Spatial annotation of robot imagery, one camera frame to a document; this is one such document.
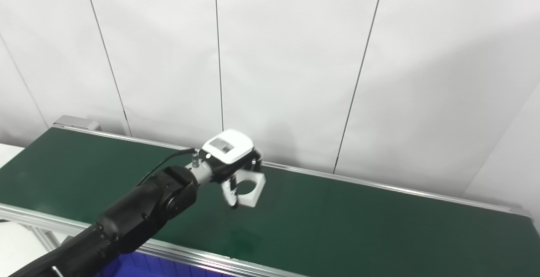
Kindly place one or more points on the aluminium conveyor support leg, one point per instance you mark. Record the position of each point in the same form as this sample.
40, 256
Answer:
46, 237

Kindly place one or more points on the white square part with hole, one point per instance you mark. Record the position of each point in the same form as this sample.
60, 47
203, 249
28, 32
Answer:
255, 192

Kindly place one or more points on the green conveyor belt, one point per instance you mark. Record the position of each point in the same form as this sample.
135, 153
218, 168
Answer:
337, 218
379, 187

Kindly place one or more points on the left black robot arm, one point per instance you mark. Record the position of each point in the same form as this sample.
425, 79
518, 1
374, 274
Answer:
139, 213

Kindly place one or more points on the empty blue plastic bin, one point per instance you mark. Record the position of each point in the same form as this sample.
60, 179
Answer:
147, 266

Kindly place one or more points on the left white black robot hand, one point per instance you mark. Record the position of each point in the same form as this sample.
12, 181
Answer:
230, 146

